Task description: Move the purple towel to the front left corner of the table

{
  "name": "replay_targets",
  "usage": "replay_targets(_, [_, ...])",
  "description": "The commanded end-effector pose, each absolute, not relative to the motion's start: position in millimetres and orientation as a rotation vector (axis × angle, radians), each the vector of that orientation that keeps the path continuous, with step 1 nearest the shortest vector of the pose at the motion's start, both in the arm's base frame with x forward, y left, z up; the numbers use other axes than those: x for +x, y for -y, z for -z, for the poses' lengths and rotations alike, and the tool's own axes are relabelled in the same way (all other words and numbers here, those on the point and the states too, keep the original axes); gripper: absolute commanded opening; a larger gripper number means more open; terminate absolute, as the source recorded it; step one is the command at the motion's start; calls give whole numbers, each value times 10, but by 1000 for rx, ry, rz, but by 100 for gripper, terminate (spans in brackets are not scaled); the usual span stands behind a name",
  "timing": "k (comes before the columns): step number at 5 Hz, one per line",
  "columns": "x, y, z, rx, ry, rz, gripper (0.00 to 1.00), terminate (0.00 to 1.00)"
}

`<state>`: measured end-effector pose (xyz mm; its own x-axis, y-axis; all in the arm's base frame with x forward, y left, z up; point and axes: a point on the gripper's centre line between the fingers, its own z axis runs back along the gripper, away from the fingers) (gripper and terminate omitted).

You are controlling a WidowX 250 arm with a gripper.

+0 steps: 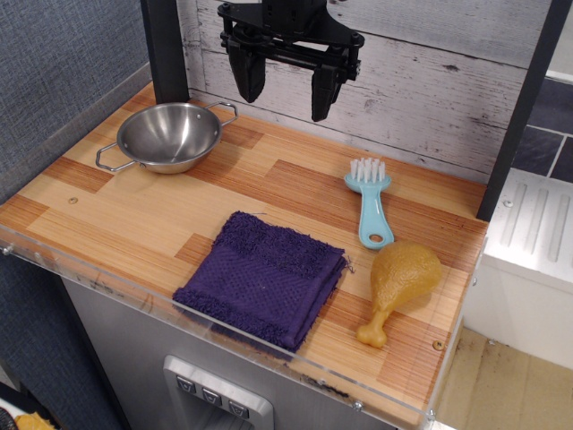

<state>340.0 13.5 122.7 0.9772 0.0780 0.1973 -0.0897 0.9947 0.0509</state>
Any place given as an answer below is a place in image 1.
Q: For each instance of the clear acrylic front guard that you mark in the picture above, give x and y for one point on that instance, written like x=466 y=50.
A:
x=132 y=329

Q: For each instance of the white ribbed drainboard unit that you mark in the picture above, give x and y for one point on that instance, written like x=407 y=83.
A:
x=521 y=293

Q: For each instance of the yellow plastic chicken drumstick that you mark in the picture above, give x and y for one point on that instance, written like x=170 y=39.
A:
x=401 y=271

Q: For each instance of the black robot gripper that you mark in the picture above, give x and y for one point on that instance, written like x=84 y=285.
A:
x=301 y=33

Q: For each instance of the black left vertical post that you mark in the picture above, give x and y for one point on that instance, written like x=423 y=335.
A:
x=165 y=48

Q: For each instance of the purple napkin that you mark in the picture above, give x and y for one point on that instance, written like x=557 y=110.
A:
x=268 y=281

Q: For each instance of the yellow object bottom left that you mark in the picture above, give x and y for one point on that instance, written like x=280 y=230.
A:
x=32 y=422

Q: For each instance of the black right vertical post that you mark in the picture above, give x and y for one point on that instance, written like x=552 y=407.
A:
x=553 y=25

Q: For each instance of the light blue scrub brush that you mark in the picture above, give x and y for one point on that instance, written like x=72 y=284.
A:
x=367 y=177

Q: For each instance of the grey dispenser button panel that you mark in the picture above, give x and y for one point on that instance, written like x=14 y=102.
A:
x=203 y=400

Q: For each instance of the black vertical post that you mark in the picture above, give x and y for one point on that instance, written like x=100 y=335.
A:
x=553 y=25
x=165 y=48

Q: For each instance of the stainless steel bowl with handles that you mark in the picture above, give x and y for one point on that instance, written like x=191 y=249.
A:
x=171 y=138

